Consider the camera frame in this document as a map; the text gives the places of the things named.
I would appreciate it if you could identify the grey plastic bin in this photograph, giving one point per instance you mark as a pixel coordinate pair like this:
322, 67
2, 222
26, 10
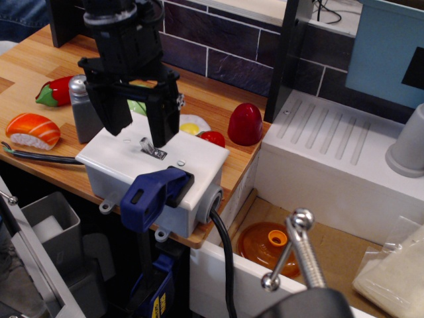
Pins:
57, 226

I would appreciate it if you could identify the grey plastic cup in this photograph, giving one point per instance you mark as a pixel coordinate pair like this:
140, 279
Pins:
405, 156

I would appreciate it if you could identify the orange pot lid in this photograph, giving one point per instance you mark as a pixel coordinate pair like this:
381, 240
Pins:
263, 243

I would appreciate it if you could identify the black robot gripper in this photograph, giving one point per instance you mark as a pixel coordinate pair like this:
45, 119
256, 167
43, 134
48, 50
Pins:
130, 49

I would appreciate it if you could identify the toy fried egg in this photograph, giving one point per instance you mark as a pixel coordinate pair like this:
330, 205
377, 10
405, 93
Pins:
193, 124

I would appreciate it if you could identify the dark vertical post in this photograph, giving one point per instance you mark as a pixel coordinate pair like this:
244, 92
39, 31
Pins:
294, 25

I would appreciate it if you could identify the clear plastic bag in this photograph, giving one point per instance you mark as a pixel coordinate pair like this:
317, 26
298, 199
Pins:
392, 278

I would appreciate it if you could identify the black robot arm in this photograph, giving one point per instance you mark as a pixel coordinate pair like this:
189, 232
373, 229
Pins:
136, 90

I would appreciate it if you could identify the metal clamp screw handle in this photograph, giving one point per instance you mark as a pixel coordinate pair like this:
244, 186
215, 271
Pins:
298, 224

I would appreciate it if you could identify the toy red strawberry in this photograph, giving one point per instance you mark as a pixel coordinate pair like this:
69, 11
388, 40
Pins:
213, 137

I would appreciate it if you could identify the toy green cabbage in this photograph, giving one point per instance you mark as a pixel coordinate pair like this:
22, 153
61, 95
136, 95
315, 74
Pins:
137, 107

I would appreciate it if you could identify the white toy sink unit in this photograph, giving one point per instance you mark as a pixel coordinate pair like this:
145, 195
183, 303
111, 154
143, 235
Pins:
330, 159

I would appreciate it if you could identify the clear light switch toggle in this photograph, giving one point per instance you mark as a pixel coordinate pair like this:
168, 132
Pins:
148, 148

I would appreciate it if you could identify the blue bar clamp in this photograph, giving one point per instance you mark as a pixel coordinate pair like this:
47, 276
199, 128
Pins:
154, 291

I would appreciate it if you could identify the grey salt shaker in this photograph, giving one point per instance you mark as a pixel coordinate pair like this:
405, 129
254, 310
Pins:
86, 119

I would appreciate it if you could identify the toy red chili pepper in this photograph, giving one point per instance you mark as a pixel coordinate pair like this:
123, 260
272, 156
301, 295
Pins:
55, 93

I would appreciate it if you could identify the toy salmon sushi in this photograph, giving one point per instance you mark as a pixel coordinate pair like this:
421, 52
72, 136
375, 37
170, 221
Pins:
33, 130

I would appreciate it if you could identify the light blue box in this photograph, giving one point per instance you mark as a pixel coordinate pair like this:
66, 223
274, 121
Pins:
387, 57

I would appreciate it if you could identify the white electrical switch box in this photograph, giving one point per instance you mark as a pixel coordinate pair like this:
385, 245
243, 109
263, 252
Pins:
113, 162

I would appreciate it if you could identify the dark red toy fruit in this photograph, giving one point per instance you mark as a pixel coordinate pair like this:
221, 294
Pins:
245, 125

